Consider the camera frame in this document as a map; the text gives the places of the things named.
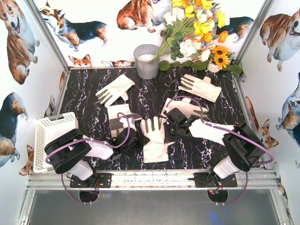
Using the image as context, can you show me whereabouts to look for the long white glove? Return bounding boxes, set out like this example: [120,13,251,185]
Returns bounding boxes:
[141,116,169,163]

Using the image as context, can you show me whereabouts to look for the grey striped work glove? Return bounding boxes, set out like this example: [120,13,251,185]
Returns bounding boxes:
[107,104,142,137]

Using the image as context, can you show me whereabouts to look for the white glove green fingers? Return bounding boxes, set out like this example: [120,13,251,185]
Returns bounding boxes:
[160,97,201,118]

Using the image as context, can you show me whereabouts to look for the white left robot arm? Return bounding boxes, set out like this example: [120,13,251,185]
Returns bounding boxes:
[44,117,150,181]

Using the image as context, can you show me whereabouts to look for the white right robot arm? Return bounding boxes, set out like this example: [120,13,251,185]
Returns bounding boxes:
[164,108,266,179]

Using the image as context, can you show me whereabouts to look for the white perforated storage basket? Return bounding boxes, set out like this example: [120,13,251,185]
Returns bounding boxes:
[33,112,79,173]

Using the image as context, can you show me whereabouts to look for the white glove back right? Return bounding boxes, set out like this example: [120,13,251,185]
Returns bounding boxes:
[178,74,221,103]

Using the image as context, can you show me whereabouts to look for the white glove back left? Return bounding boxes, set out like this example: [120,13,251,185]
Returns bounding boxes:
[96,74,135,107]

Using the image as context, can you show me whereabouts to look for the grey metal bucket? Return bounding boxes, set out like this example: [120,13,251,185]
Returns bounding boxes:
[134,44,159,80]

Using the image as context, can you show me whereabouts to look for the sunflower pot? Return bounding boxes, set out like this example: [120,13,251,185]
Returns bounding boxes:
[207,45,235,73]

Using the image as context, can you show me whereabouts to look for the artificial flower bouquet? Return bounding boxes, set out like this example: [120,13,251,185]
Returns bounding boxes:
[152,0,230,61]

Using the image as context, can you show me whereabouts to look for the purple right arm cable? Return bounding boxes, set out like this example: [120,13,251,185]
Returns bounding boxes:
[165,95,275,204]

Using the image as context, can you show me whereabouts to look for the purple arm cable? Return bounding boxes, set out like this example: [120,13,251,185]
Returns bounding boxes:
[165,95,275,204]
[45,112,132,204]

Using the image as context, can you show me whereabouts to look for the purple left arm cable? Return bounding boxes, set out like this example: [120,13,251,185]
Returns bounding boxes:
[45,112,132,204]

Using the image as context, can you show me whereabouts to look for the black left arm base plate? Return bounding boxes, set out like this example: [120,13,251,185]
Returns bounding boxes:
[67,172,112,188]

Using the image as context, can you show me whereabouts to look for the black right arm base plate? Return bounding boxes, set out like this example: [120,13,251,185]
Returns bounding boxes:
[188,172,238,188]

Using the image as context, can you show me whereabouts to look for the aluminium front rail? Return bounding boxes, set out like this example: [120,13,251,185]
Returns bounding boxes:
[26,168,279,190]

